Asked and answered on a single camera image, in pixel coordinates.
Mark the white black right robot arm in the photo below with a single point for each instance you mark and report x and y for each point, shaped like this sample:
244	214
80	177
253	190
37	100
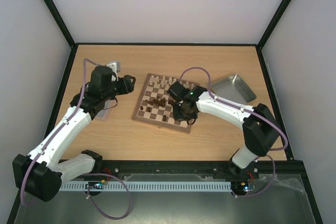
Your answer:
257	122

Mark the black enclosure frame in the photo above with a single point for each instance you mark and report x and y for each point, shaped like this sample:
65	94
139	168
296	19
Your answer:
259	46

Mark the pile of dark pieces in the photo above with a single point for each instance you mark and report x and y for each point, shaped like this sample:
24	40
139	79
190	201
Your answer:
159	102

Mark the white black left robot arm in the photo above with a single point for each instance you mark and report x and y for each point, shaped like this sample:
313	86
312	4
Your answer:
41	173

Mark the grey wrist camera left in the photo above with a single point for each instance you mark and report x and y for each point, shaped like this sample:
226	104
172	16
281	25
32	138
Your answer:
115	66

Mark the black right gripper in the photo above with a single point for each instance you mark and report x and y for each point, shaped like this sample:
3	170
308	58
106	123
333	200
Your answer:
187	112

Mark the metal tin lid left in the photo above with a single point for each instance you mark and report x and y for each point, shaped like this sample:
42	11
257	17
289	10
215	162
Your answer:
102	116

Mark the wooden chess board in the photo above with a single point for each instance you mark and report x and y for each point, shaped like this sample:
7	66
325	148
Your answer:
155	116

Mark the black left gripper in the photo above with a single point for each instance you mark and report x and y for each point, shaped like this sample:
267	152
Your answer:
127	87

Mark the slotted white cable duct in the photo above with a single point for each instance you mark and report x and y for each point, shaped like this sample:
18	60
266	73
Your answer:
149	186

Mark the metal tin tray right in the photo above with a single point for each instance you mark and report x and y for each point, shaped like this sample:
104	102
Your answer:
234	88

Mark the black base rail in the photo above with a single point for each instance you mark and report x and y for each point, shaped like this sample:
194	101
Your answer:
214	169

